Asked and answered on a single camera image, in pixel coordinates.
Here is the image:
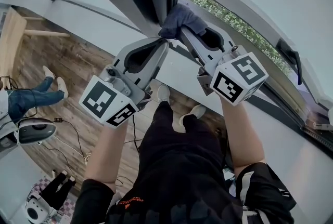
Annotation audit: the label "grey and white handheld device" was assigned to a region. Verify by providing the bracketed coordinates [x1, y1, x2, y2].
[0, 117, 57, 152]

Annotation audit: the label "black window handle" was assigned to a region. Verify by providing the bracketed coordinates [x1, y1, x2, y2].
[275, 38, 303, 86]

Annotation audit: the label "person's left white shoe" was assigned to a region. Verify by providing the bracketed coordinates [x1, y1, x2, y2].
[157, 84, 171, 104]

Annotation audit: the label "light wooden table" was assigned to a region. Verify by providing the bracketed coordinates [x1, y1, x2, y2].
[0, 7, 71, 83]

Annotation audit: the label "person's right white shoe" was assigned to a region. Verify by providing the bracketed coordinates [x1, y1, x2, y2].
[178, 104, 207, 126]

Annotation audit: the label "white crumpled paper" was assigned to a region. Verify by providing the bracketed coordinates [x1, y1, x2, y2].
[319, 97, 333, 125]

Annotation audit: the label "black cable with plug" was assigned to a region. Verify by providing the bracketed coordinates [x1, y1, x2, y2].
[53, 117, 86, 160]

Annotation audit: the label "person's white shoe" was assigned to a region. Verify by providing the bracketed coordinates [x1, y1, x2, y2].
[178, 104, 207, 126]
[157, 84, 171, 104]

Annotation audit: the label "person's left forearm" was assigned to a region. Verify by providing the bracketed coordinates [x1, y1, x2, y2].
[84, 121, 130, 191]

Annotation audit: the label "person's right forearm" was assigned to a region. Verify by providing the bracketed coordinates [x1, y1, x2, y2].
[221, 100, 266, 170]

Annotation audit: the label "green hedge outside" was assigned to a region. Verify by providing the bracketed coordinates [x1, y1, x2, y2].
[178, 0, 293, 77]

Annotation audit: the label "white cable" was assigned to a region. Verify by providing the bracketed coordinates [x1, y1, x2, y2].
[39, 137, 92, 166]

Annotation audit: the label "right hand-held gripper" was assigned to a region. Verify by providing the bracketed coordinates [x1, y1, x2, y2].
[181, 23, 269, 107]

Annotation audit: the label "checkered mat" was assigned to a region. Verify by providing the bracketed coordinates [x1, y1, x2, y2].
[32, 178, 79, 221]

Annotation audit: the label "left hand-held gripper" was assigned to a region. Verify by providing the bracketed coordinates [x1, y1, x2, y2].
[79, 37, 170, 130]

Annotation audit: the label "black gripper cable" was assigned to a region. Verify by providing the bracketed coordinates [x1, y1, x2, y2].
[114, 115, 141, 187]

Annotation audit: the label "dark blue cleaning cloth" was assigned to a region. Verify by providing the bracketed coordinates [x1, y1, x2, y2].
[158, 4, 208, 39]

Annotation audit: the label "person's black trousers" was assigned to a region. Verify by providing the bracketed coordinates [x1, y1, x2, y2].
[140, 102, 224, 161]

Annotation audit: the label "person's black shirt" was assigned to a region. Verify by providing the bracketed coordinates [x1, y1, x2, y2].
[74, 139, 297, 224]

